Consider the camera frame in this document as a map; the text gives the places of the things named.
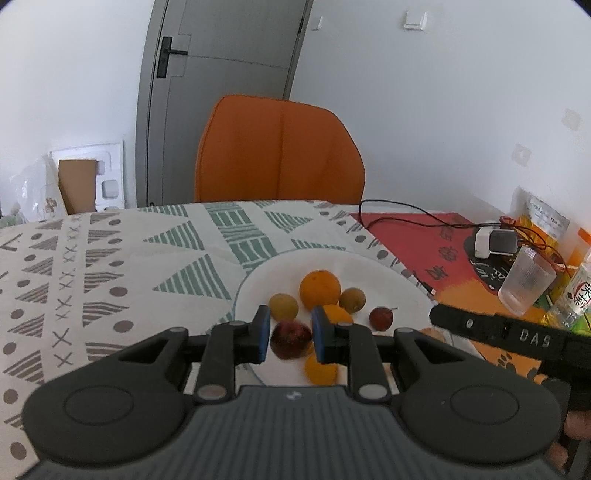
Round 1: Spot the person right hand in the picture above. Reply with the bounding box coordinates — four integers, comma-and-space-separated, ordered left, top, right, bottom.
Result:
546, 411, 591, 471

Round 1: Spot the brown cardboard piece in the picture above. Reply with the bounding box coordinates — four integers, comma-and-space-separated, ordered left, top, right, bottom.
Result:
58, 159, 96, 214

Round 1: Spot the clear plastic cup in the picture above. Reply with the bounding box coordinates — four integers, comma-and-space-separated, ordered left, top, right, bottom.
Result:
498, 246, 556, 316

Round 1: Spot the white power adapter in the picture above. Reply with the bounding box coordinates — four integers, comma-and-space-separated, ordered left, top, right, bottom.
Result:
474, 227, 518, 259

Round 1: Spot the patterned white tablecloth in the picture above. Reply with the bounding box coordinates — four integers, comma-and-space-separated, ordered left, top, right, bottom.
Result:
0, 198, 445, 476

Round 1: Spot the red plum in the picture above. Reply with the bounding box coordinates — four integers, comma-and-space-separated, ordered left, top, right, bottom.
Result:
270, 321, 312, 360
369, 306, 398, 332

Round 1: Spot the white light switch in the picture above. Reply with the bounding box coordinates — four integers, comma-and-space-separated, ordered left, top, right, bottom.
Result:
404, 9, 428, 31

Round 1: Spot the plastic drink bottle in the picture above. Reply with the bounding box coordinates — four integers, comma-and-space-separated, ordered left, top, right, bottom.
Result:
546, 228, 590, 330

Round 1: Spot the grey door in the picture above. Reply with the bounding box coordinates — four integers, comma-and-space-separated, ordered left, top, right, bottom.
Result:
135, 0, 311, 207

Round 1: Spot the yellow snack bag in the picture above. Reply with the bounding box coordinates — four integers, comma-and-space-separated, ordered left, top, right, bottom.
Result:
513, 187, 570, 257

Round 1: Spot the small tangerine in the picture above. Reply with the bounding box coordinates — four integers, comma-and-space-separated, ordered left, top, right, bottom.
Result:
304, 354, 339, 386

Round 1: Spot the white foam packaging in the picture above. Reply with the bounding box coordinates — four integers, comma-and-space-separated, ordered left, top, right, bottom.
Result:
49, 142, 125, 212

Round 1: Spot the peeled pomelo segment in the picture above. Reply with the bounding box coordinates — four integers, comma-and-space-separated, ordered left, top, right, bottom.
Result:
421, 327, 447, 343

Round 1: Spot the orange chair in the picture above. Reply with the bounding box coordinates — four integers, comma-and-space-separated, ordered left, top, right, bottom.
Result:
194, 95, 366, 205

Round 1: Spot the black cable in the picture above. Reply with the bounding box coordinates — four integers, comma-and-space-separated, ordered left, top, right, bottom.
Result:
358, 198, 500, 231

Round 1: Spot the clear plastic bag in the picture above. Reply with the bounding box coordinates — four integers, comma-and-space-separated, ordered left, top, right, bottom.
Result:
1, 156, 67, 228

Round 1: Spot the black door handle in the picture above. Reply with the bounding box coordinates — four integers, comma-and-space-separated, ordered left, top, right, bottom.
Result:
156, 36, 188, 78

